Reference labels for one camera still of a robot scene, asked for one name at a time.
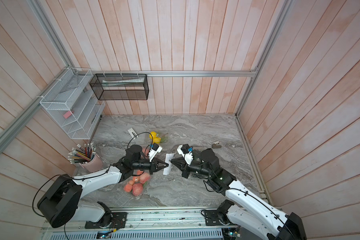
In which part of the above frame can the clear box of lemons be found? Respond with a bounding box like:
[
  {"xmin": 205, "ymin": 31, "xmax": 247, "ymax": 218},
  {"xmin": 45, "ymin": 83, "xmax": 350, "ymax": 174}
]
[{"xmin": 145, "ymin": 129, "xmax": 169, "ymax": 145}]

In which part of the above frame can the clear box of apples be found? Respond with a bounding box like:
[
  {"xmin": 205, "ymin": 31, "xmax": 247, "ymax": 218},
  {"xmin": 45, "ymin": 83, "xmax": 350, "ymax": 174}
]
[{"xmin": 123, "ymin": 170, "xmax": 152, "ymax": 200}]

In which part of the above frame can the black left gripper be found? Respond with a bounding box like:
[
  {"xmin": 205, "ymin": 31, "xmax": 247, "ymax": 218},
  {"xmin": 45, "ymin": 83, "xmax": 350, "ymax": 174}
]
[{"xmin": 132, "ymin": 157, "xmax": 169, "ymax": 175}]

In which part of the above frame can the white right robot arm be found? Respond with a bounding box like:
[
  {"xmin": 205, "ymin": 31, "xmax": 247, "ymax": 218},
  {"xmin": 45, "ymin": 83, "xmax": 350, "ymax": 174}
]
[{"xmin": 171, "ymin": 145, "xmax": 307, "ymax": 240}]

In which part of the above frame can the small brown white object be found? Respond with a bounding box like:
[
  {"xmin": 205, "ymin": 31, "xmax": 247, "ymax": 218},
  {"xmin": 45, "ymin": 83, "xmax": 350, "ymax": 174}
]
[{"xmin": 211, "ymin": 141, "xmax": 222, "ymax": 149}]

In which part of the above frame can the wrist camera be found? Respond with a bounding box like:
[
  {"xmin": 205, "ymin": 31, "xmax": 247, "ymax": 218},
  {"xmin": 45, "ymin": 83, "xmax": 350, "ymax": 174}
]
[
  {"xmin": 148, "ymin": 143, "xmax": 163, "ymax": 162},
  {"xmin": 177, "ymin": 144, "xmax": 193, "ymax": 165}
]

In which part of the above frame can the yellow lemon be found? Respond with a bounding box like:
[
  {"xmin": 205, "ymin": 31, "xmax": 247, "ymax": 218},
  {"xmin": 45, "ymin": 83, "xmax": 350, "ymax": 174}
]
[
  {"xmin": 153, "ymin": 137, "xmax": 162, "ymax": 144},
  {"xmin": 149, "ymin": 132, "xmax": 158, "ymax": 140}
]

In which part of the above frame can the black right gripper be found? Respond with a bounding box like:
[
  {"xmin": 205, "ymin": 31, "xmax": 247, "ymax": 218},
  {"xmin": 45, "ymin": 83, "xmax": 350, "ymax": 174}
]
[{"xmin": 172, "ymin": 157, "xmax": 213, "ymax": 180}]

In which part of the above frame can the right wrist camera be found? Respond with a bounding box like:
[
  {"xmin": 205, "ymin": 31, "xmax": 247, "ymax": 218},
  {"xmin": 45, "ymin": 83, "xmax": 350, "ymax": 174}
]
[{"xmin": 177, "ymin": 144, "xmax": 193, "ymax": 165}]

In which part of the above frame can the black mesh wall basket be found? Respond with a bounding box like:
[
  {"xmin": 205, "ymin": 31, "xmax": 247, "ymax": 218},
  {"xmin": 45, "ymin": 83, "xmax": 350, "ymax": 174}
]
[{"xmin": 90, "ymin": 73, "xmax": 150, "ymax": 101}]

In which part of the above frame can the white mesh wall shelf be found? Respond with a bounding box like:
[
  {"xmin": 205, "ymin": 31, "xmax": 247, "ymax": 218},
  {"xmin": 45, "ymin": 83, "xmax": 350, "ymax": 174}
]
[{"xmin": 40, "ymin": 68, "xmax": 105, "ymax": 140}]

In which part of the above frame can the clear box of tomatoes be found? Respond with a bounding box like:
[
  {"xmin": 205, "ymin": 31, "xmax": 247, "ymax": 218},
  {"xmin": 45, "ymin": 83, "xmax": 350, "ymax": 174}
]
[{"xmin": 143, "ymin": 146, "xmax": 150, "ymax": 158}]

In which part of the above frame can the yellow lemon lower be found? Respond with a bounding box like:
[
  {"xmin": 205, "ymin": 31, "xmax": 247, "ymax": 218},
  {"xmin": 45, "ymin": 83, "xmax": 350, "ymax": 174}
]
[{"xmin": 153, "ymin": 137, "xmax": 162, "ymax": 144}]

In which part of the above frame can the pink eraser on shelf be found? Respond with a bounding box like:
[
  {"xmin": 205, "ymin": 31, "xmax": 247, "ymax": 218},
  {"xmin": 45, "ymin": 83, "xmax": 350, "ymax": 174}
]
[{"xmin": 63, "ymin": 111, "xmax": 73, "ymax": 119}]

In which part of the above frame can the yellow lemon upper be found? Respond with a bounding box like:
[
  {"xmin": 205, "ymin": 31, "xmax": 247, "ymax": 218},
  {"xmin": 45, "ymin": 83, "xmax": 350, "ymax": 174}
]
[{"xmin": 149, "ymin": 132, "xmax": 158, "ymax": 140}]

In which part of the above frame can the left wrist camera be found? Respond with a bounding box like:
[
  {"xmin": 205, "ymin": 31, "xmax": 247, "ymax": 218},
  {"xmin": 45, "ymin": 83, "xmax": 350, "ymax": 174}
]
[{"xmin": 148, "ymin": 143, "xmax": 163, "ymax": 162}]

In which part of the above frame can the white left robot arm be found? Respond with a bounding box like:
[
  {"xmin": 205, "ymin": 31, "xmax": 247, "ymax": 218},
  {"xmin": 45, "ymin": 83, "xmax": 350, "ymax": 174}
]
[{"xmin": 32, "ymin": 143, "xmax": 168, "ymax": 228}]

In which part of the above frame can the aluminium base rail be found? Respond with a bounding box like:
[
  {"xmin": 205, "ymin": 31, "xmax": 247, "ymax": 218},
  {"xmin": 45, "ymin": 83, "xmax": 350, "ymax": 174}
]
[{"xmin": 40, "ymin": 206, "xmax": 288, "ymax": 240}]

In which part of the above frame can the pink cup of pencils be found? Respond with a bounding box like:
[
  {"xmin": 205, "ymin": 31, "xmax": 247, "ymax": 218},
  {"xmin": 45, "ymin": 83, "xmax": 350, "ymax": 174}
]
[{"xmin": 68, "ymin": 143, "xmax": 103, "ymax": 173}]

